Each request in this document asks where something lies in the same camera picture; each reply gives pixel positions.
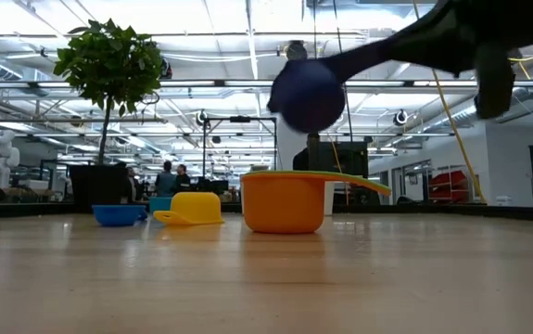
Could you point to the black metal rig frame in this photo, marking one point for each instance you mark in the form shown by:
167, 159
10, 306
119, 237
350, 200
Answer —
240, 119

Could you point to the teal measuring cup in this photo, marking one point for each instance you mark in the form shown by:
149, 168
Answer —
159, 204

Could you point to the white building column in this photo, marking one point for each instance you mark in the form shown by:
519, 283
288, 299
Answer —
284, 148

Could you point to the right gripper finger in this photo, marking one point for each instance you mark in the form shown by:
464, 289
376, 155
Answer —
428, 42

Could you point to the green leafy small tree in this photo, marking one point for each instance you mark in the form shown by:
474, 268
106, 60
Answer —
108, 60

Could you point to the small blue measuring cup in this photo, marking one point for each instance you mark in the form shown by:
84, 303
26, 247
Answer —
118, 215

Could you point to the orange measuring cup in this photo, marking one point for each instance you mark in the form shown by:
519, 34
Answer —
284, 204

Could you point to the black plant pot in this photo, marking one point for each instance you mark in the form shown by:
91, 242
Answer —
99, 185

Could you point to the red storage shelf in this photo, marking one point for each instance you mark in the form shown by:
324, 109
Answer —
447, 178

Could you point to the yellow measuring cup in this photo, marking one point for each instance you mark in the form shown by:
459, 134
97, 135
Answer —
194, 206

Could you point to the small white box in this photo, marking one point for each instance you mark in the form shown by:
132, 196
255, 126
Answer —
503, 200

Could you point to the white plastic basket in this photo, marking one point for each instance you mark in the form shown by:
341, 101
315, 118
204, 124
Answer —
330, 199

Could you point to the person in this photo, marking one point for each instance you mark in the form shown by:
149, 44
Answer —
166, 181
182, 178
132, 185
312, 153

